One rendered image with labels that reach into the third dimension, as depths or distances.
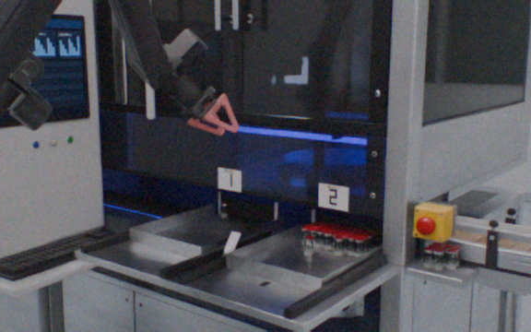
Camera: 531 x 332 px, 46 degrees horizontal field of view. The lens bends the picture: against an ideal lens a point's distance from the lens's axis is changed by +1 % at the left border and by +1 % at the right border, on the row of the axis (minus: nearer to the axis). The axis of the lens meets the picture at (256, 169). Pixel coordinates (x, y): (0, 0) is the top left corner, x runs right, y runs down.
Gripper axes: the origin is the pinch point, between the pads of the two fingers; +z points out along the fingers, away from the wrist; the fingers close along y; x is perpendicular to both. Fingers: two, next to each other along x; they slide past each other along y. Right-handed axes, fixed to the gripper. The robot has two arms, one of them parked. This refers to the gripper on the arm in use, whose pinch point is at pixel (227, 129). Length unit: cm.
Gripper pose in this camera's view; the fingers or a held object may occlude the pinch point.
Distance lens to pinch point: 131.5
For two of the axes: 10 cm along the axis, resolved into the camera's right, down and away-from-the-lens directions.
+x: -6.1, 7.6, -2.3
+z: 7.1, 6.5, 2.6
